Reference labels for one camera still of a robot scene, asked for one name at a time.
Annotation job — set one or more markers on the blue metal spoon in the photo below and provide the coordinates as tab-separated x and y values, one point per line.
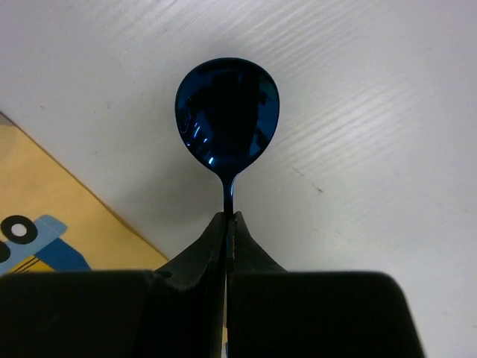
226	111

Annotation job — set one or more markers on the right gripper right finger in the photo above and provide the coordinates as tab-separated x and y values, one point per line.
272	312

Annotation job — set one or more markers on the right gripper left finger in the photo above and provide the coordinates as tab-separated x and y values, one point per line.
174	311

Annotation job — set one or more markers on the yellow car-print cloth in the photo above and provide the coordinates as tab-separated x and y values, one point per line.
50	222

